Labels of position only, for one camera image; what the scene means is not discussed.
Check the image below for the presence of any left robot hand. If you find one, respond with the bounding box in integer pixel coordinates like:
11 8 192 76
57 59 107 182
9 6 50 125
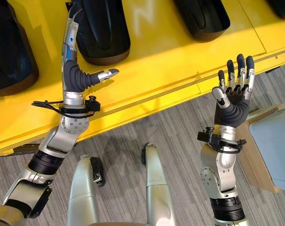
60 1 120 93

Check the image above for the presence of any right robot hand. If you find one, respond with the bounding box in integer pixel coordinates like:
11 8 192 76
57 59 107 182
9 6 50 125
211 54 255 127

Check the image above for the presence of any yellow shelf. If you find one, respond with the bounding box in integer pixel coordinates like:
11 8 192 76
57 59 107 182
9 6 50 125
0 0 285 157

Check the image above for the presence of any black sole-shaped part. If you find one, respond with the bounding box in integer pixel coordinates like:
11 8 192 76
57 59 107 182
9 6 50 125
173 0 231 43
0 0 40 97
266 0 285 20
71 0 131 66

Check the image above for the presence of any left dark robot foot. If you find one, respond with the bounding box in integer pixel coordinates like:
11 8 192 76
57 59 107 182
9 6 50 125
89 157 106 187

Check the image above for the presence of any dark robot foot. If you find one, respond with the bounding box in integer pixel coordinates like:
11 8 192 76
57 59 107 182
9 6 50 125
89 157 106 187
140 145 148 165

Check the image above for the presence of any right dark robot foot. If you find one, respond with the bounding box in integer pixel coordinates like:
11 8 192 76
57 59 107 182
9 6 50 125
140 145 148 165

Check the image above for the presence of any left silver robot leg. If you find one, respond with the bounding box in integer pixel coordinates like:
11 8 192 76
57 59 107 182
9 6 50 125
67 154 99 226

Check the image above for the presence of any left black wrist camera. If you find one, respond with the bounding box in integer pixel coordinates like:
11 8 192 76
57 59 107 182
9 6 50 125
85 95 101 112

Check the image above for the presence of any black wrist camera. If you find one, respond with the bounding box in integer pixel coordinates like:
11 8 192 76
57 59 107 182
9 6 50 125
85 95 101 112
197 127 219 145

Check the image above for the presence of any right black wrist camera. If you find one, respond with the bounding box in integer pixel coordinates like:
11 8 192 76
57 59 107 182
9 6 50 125
197 127 219 145

